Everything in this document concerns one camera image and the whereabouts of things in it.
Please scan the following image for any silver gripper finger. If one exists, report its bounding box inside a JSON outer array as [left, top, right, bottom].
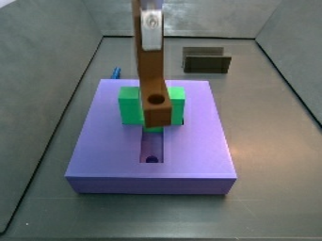
[[139, 0, 163, 51]]

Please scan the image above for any brown T-shaped block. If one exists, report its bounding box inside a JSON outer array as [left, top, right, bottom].
[[131, 0, 172, 128]]

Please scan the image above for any purple board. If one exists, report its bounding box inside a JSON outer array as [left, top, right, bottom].
[[65, 79, 236, 195]]

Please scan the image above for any blue cylindrical peg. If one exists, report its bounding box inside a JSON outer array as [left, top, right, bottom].
[[111, 67, 120, 79]]

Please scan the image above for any green block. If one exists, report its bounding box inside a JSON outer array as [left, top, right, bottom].
[[118, 87, 186, 125]]

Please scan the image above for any dark angle bracket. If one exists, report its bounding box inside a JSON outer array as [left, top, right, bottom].
[[183, 47, 231, 73]]

